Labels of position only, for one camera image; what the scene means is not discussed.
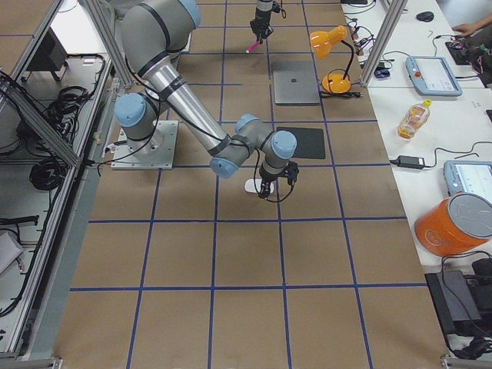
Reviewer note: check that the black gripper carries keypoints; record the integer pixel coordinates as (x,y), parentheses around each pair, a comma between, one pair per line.
(262,18)
(267,180)

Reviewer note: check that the white computer mouse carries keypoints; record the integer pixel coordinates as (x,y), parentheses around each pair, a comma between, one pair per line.
(252,185)

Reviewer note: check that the pink marker pen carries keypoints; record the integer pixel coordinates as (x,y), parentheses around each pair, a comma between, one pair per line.
(252,47)

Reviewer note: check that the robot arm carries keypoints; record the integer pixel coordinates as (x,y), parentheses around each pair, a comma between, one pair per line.
(152,33)
(264,8)

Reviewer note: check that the black mousepad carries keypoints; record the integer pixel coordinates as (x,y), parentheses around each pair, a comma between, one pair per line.
(310,142)

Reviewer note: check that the black mouse on desk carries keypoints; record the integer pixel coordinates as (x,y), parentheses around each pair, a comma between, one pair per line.
(426,16)

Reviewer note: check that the person hand at desk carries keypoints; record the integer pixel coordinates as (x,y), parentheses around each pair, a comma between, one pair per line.
(465,29)

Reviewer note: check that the grey closed laptop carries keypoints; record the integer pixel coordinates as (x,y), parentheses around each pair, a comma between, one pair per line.
(295,83)

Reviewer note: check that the black power adapter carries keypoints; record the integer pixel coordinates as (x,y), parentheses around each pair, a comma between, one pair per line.
(411,162)

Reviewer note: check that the blue teach pendant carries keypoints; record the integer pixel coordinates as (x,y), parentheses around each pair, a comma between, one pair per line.
(432,76)
(468,176)

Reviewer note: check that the orange drink bottle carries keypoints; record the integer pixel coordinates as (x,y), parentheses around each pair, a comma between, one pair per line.
(416,116)

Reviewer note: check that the orange bucket grey lid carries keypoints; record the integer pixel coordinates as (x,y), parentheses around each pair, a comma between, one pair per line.
(459,223)

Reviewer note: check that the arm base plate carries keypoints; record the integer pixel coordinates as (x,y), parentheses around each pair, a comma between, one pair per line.
(157,152)

